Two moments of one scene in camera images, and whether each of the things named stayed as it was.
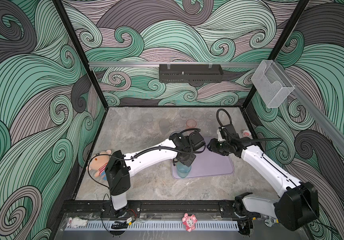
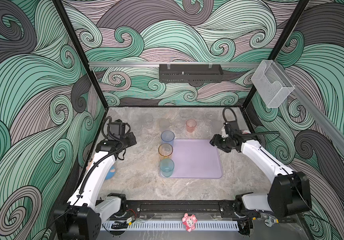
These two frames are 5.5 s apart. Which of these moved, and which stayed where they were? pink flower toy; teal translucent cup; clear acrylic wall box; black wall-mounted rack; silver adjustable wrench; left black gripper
Moved: left black gripper; teal translucent cup
Stayed: pink flower toy; clear acrylic wall box; silver adjustable wrench; black wall-mounted rack
